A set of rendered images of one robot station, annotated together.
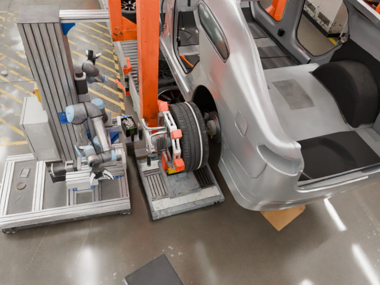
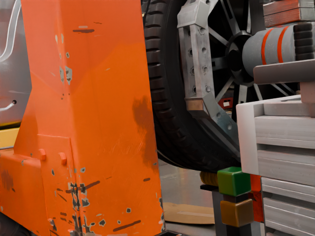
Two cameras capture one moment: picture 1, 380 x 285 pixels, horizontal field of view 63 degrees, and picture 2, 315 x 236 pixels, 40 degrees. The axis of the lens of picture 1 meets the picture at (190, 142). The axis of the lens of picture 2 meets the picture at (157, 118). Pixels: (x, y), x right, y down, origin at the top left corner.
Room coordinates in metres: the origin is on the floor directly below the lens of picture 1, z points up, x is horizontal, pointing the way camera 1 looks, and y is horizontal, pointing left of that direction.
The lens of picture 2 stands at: (2.50, 1.29, 0.81)
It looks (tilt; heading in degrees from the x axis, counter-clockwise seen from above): 5 degrees down; 260
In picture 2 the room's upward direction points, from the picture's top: 6 degrees counter-clockwise
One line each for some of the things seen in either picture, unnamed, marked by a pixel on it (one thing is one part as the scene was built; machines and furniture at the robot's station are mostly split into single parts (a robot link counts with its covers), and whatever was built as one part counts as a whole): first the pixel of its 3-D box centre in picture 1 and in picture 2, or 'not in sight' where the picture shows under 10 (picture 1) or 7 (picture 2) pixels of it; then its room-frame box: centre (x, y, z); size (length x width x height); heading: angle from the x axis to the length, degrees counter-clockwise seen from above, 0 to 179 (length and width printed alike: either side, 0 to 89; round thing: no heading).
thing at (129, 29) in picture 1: (138, 26); not in sight; (4.37, 1.01, 0.69); 0.52 x 0.17 x 0.35; 115
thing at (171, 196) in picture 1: (178, 176); not in sight; (2.11, 0.08, 0.13); 0.50 x 0.36 x 0.10; 25
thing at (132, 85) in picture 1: (129, 77); not in sight; (3.63, 1.00, 0.28); 2.47 x 0.09 x 0.22; 25
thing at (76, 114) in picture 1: (81, 132); not in sight; (1.64, 0.87, 1.19); 0.15 x 0.12 x 0.55; 124
